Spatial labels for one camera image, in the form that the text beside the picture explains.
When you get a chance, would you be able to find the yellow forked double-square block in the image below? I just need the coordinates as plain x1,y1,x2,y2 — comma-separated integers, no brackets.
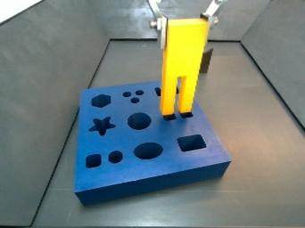
159,18,209,116

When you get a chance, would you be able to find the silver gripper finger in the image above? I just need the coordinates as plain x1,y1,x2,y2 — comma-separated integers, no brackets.
200,0,223,27
147,0,168,49

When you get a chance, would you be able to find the black curved holder stand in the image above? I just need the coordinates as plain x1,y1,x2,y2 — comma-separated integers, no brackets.
199,48,212,73

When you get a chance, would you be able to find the blue foam shape board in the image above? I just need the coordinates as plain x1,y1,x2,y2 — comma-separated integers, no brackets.
73,81,231,205

